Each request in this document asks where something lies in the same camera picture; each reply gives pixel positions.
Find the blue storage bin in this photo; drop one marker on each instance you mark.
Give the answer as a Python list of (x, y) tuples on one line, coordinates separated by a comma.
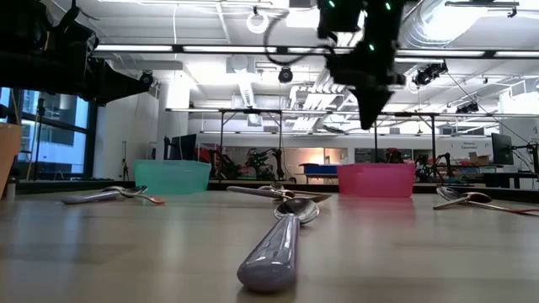
[(320, 169)]

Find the white bottle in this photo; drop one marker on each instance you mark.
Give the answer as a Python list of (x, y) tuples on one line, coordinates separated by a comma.
[(10, 189)]

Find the black table border rail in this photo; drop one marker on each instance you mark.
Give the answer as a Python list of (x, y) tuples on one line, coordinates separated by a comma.
[(63, 185)]

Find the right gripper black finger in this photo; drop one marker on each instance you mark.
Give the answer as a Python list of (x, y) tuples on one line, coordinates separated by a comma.
[(370, 105)]

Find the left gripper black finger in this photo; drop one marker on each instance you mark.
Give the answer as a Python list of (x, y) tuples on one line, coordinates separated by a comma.
[(113, 84)]

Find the black round frame camera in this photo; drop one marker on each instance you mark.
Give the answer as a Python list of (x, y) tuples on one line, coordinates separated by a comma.
[(146, 78)]

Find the teal plastic bin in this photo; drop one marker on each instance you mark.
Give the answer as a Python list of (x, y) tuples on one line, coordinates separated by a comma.
[(172, 177)]

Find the black background robot arm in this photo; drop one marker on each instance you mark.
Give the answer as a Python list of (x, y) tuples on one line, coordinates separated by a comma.
[(229, 168), (440, 164)]

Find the tan orange object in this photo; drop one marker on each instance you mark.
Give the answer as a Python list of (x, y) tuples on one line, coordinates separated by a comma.
[(8, 147)]

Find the overhead frame bar with lights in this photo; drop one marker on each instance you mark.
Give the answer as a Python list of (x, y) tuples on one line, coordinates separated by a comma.
[(179, 49)]

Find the black tripod stand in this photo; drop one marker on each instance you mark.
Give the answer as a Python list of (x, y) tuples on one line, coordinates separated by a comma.
[(41, 109)]

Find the black green background robot arm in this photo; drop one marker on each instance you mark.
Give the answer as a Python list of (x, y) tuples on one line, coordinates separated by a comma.
[(263, 162)]

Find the red background equipment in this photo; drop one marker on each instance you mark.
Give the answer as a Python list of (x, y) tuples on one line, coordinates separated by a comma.
[(206, 155)]

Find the black background desk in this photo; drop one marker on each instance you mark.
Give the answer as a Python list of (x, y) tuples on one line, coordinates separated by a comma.
[(505, 174)]

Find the pink plastic bin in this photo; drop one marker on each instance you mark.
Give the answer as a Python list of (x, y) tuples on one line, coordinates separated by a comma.
[(375, 181)]

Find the black ceiling spot lights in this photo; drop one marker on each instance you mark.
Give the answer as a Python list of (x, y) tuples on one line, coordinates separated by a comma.
[(467, 108)]

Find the black computer monitor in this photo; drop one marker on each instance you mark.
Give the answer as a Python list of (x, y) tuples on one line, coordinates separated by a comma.
[(502, 149), (183, 147)]

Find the silver ventilation duct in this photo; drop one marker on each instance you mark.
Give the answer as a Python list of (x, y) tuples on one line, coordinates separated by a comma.
[(433, 25)]

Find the person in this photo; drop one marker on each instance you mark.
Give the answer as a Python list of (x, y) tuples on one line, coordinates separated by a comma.
[(395, 155)]

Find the black frame mounted camera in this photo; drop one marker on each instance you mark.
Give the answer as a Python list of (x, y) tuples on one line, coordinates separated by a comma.
[(427, 75)]

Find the black hanging ceiling camera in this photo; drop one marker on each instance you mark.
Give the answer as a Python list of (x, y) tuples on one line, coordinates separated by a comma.
[(285, 75)]

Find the large window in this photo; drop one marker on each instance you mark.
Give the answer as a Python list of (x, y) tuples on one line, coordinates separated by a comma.
[(63, 139)]

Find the cardboard box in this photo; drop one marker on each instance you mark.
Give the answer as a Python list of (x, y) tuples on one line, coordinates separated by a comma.
[(479, 159)]

